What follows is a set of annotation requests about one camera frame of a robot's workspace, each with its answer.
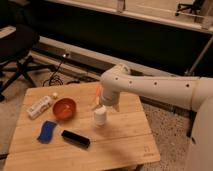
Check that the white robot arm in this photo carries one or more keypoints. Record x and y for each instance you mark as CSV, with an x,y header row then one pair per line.
x,y
190,93

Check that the black office chair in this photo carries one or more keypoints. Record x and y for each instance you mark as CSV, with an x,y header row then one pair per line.
x,y
14,49

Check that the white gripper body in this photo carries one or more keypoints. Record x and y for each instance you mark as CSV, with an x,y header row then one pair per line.
x,y
104,97

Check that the black eraser block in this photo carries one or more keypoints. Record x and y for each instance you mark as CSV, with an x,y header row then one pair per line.
x,y
76,138

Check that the distant office chair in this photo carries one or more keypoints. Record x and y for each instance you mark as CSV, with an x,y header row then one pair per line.
x,y
194,7

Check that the blue sponge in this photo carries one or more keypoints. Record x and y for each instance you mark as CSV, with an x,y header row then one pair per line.
x,y
46,132

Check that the white remote control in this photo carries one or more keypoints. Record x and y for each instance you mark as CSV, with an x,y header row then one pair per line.
x,y
39,107

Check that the orange bowl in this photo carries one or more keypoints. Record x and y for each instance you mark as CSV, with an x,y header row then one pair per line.
x,y
64,109

